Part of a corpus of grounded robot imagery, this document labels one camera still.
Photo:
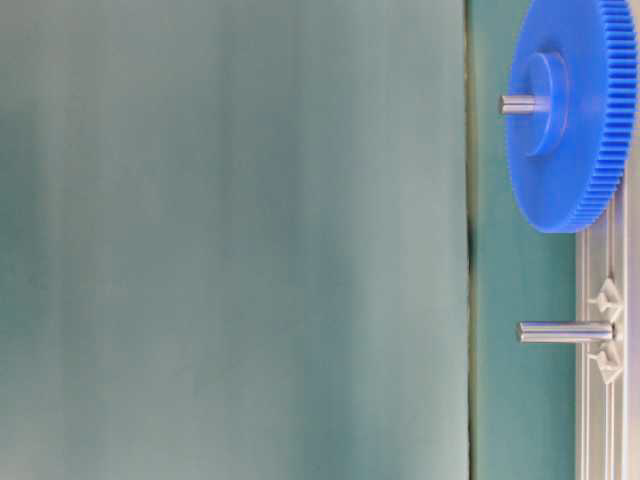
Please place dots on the steel shaft under large gear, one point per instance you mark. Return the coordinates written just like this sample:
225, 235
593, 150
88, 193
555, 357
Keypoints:
523, 105

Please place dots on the free steel shaft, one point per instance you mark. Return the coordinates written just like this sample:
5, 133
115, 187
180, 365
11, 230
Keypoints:
564, 333

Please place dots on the large blue plastic gear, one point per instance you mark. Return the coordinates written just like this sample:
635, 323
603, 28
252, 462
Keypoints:
579, 61

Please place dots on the aluminium extrusion rail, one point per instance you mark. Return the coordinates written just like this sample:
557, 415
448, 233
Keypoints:
607, 373

